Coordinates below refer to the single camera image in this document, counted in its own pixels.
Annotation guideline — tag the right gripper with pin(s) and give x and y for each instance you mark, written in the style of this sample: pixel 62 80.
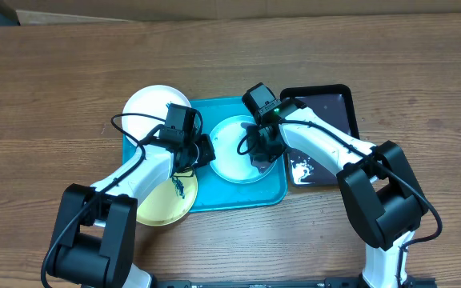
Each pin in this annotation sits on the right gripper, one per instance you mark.
pixel 255 151

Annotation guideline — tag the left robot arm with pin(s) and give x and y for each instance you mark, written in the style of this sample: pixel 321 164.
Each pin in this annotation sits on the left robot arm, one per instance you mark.
pixel 93 238

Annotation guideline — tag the black water tray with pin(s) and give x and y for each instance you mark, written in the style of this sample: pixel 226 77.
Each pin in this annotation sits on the black water tray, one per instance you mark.
pixel 334 105

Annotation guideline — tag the yellow round plate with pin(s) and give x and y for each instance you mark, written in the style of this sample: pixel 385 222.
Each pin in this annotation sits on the yellow round plate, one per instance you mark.
pixel 170 201

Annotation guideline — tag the white round plate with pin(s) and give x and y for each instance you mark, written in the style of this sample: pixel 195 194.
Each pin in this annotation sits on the white round plate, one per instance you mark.
pixel 148 107

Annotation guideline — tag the cardboard backdrop panel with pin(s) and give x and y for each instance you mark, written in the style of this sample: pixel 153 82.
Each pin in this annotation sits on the cardboard backdrop panel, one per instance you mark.
pixel 166 10

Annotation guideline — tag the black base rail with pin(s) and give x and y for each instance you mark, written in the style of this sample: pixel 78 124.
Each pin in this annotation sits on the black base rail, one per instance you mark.
pixel 339 282

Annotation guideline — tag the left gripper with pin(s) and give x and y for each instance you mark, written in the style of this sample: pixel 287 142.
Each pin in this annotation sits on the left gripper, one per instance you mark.
pixel 207 153

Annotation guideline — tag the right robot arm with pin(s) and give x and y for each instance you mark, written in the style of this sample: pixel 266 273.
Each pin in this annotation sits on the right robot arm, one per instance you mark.
pixel 382 197

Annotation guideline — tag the light blue round plate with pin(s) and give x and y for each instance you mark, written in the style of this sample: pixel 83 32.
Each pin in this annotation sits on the light blue round plate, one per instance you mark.
pixel 228 164

